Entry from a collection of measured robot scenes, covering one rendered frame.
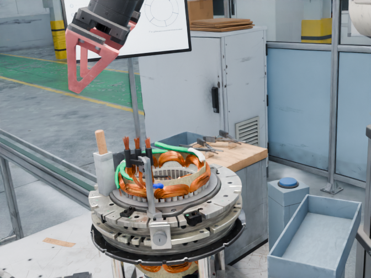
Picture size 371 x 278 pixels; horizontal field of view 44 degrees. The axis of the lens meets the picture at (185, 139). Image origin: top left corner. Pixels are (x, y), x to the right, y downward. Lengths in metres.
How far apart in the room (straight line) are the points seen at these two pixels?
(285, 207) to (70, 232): 0.73
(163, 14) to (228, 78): 1.31
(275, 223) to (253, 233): 0.18
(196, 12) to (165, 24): 1.68
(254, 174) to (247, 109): 2.19
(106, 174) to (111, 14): 0.42
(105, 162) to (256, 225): 0.53
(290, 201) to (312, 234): 0.18
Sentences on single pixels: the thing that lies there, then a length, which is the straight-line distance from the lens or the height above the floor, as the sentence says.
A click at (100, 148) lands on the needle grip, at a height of 1.20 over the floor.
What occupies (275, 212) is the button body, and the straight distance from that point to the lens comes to 1.12.
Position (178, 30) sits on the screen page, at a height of 1.33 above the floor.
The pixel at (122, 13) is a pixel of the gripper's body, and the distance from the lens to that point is 0.61.
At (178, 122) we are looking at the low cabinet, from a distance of 3.62.
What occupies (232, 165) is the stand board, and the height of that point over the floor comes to 1.06.
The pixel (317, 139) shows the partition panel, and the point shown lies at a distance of 3.51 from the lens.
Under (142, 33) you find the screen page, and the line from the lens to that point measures 1.96.
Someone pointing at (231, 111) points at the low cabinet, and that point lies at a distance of 3.26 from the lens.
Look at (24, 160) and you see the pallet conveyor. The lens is 2.44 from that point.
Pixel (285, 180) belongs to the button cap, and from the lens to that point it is 1.09.
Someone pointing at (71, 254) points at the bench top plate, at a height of 0.78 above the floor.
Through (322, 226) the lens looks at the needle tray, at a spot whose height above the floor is 1.03.
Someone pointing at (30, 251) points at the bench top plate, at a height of 0.78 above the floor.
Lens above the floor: 1.48
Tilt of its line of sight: 18 degrees down
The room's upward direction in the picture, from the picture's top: 4 degrees counter-clockwise
